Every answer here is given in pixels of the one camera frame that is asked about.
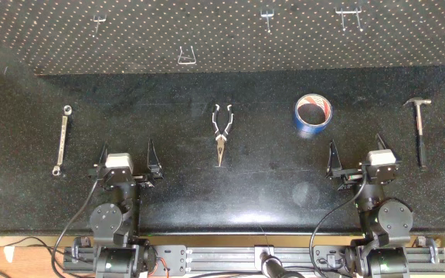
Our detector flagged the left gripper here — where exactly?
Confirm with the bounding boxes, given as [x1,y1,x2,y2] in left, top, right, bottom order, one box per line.
[88,137,165,189]

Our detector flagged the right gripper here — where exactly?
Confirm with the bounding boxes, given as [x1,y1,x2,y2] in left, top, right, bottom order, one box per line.
[325,133,403,192]

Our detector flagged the roll of blue tape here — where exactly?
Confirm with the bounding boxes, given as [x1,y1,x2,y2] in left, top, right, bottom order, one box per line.
[293,93,334,136]

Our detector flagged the wrench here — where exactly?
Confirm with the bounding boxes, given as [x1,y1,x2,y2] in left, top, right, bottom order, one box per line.
[51,104,73,178]

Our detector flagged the black and white pliers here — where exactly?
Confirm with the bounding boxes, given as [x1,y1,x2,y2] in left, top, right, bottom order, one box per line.
[211,103,234,168]

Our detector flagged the black pegboard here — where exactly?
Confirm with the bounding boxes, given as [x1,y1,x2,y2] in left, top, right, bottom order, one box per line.
[0,0,445,76]

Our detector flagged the hammer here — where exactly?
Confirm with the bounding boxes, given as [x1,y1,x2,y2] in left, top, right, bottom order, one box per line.
[403,97,433,169]

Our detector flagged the metal loop hook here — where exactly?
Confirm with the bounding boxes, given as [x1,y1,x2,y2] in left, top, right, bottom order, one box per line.
[177,45,198,66]

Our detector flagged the double metal hook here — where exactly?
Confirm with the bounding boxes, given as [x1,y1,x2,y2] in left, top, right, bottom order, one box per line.
[335,6,364,32]

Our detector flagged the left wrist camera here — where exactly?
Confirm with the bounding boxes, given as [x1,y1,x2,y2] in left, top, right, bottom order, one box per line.
[104,152,134,173]

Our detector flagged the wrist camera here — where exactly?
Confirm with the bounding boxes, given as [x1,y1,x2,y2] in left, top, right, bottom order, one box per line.
[365,148,398,169]
[104,152,134,173]

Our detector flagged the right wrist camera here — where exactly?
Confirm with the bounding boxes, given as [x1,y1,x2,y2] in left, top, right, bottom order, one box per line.
[365,148,398,169]

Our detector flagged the black cable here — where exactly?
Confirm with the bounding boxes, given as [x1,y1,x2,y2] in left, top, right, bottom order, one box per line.
[308,173,369,277]
[50,179,100,278]

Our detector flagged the thin black wire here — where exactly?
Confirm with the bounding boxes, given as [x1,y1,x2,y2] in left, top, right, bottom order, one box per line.
[0,236,67,278]

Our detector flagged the mounting rail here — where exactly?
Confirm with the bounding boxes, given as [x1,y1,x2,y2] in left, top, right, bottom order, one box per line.
[63,236,445,278]

